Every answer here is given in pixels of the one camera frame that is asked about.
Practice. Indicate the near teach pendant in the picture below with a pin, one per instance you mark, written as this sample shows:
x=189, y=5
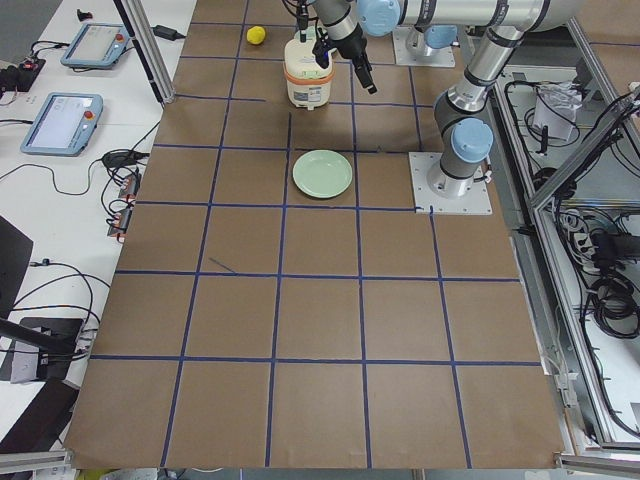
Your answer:
x=64, y=125

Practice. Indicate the teach pendant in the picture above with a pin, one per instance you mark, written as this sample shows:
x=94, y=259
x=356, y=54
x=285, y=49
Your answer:
x=64, y=125
x=96, y=46

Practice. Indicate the black power adapter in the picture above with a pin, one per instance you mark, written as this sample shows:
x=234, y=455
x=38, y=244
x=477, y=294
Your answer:
x=167, y=33

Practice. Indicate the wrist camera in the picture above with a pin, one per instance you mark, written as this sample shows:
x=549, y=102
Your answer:
x=322, y=40

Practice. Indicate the left green plate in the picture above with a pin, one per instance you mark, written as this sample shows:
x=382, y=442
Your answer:
x=322, y=174

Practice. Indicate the right green plate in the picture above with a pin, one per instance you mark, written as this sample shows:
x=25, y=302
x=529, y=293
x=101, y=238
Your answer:
x=309, y=32

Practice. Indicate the white rice cooker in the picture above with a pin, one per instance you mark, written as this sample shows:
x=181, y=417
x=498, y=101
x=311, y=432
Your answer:
x=308, y=84

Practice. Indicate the yellow toy pepper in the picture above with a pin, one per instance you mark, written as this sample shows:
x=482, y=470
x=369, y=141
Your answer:
x=256, y=35

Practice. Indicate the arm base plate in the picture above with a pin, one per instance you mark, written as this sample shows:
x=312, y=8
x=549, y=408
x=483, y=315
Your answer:
x=436, y=193
x=431, y=48

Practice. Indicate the green plate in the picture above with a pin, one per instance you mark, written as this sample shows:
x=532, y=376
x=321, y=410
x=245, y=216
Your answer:
x=322, y=174
x=309, y=32

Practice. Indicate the far teach pendant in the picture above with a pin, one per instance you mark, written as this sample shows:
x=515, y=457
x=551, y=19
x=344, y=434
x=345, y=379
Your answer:
x=96, y=46

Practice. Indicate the black camera stand base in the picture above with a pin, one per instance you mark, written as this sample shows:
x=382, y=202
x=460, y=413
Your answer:
x=41, y=348

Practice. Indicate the aluminium frame post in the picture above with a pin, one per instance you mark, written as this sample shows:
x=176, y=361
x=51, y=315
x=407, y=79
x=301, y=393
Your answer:
x=137, y=25

